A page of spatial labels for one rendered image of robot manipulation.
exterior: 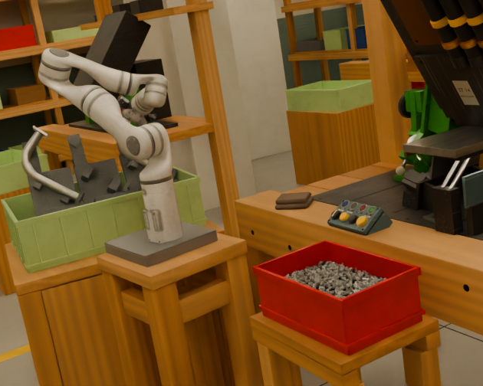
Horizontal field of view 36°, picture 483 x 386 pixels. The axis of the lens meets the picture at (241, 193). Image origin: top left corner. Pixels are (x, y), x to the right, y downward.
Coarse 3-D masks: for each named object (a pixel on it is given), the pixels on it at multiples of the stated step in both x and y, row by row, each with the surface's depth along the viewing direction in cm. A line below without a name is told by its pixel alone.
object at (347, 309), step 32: (288, 256) 171; (320, 256) 176; (352, 256) 169; (288, 288) 157; (320, 288) 157; (352, 288) 156; (384, 288) 147; (416, 288) 152; (288, 320) 160; (320, 320) 150; (352, 320) 144; (384, 320) 148; (416, 320) 153; (352, 352) 145
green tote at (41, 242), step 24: (192, 192) 249; (24, 216) 268; (48, 216) 231; (72, 216) 234; (96, 216) 237; (120, 216) 240; (192, 216) 250; (24, 240) 229; (48, 240) 232; (72, 240) 235; (96, 240) 239; (24, 264) 233; (48, 264) 234
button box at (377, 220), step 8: (344, 200) 195; (344, 208) 192; (352, 208) 190; (368, 208) 186; (376, 208) 184; (360, 216) 186; (368, 216) 184; (376, 216) 183; (384, 216) 184; (336, 224) 190; (344, 224) 188; (352, 224) 186; (368, 224) 182; (376, 224) 183; (384, 224) 184; (360, 232) 182; (368, 232) 182
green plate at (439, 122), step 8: (424, 96) 183; (432, 96) 182; (424, 104) 184; (432, 104) 183; (424, 112) 185; (432, 112) 184; (440, 112) 182; (424, 120) 185; (432, 120) 185; (440, 120) 182; (448, 120) 180; (424, 128) 186; (432, 128) 185; (440, 128) 183; (448, 128) 181
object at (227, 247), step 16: (224, 240) 212; (240, 240) 210; (112, 256) 215; (192, 256) 204; (208, 256) 203; (224, 256) 206; (112, 272) 211; (128, 272) 203; (144, 272) 197; (160, 272) 195; (176, 272) 197; (192, 272) 200
